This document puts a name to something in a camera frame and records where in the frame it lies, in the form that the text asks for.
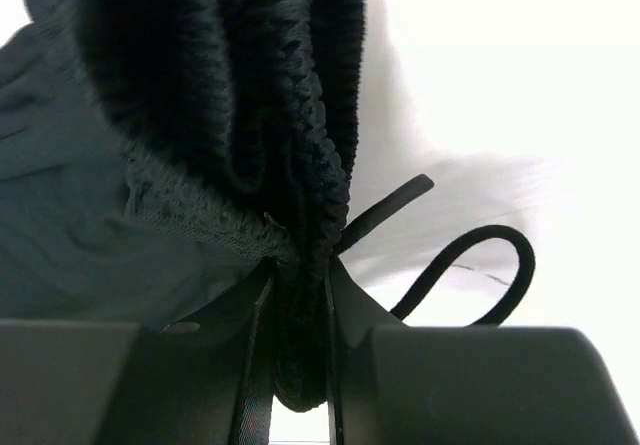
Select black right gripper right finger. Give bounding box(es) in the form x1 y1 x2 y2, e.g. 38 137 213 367
326 261 639 445

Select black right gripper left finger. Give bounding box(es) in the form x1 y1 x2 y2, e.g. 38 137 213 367
1 261 275 445

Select black shorts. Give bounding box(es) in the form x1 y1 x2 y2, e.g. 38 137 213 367
1 0 432 412

